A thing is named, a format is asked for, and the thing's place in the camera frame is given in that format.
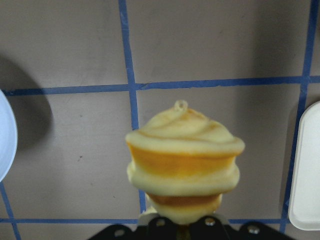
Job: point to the cream rectangular tray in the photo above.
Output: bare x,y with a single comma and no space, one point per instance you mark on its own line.
304,202

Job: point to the blue plate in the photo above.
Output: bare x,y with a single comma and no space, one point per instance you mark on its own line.
8,136

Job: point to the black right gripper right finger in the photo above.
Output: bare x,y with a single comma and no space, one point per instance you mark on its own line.
217,227

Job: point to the yellow spiral bread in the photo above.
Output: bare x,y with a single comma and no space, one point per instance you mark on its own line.
184,162

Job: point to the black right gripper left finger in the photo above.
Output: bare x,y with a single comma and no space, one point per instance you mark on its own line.
158,228

